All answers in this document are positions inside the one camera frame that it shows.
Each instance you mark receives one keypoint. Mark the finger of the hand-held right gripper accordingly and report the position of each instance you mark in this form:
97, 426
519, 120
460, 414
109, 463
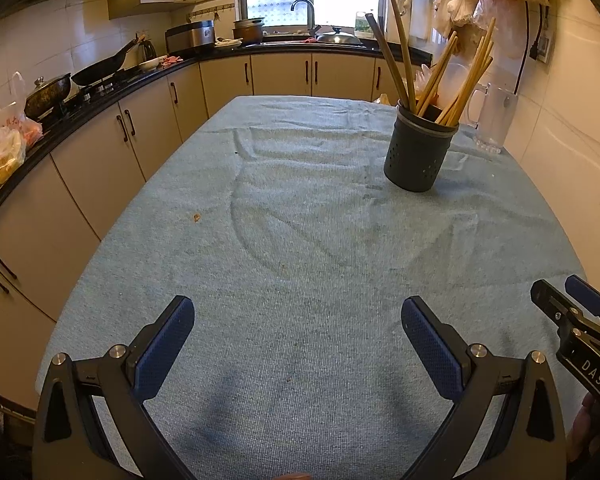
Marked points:
587, 295
555, 305

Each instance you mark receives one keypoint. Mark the dark pan with glass lid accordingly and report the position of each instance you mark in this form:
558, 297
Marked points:
47, 97

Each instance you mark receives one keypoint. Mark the brown cooking pot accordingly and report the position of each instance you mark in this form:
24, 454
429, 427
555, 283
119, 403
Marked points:
248, 31

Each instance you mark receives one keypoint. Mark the clear glass mug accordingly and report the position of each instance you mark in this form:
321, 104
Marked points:
495, 115

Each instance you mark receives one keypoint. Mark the white hanging plastic bags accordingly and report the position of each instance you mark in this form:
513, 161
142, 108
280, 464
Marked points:
472, 7

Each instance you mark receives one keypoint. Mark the black kitchen countertop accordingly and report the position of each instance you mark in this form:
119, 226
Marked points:
280, 49

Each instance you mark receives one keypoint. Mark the steel pot lid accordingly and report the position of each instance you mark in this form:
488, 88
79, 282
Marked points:
337, 36

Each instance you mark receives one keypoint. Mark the steel rice cooker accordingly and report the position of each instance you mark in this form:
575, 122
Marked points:
190, 39

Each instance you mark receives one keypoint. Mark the row of beige kitchen cabinets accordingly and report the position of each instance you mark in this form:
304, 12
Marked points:
95, 160

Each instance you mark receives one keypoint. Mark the white plastic bag red print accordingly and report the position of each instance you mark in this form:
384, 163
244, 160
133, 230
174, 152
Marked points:
27, 127

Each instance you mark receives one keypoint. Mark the white hanging cutting board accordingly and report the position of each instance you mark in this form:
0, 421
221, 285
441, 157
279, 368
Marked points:
420, 15

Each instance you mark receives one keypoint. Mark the bundle of wooden chopsticks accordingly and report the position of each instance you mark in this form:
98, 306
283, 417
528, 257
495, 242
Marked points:
472, 75

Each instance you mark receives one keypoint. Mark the yellow-filled plastic bag red print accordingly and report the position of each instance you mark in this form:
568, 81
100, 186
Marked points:
0, 165

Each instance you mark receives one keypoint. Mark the white bowl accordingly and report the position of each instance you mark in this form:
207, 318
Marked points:
150, 64

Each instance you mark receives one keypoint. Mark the black wok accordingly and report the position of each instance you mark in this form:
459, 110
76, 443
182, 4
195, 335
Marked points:
100, 67

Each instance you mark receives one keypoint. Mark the person's right hand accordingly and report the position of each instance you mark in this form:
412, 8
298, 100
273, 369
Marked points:
581, 430

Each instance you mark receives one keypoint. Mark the light blue table cloth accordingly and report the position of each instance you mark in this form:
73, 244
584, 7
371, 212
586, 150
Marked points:
305, 240

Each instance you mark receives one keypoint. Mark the white wall socket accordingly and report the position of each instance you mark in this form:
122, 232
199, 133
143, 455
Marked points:
543, 49

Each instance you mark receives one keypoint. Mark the steel kettle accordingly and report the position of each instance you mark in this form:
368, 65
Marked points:
148, 50

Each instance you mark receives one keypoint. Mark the black gas stove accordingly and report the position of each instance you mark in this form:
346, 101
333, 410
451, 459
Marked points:
100, 91

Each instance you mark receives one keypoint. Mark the dark grey utensil holder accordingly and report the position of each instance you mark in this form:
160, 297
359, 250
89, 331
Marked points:
415, 160

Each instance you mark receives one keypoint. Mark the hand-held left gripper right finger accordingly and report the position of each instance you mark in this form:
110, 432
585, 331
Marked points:
432, 355

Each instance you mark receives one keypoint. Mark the steel kitchen faucet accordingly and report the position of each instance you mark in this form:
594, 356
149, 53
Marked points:
310, 12

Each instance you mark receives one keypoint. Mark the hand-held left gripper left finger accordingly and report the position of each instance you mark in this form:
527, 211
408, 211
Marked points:
162, 355

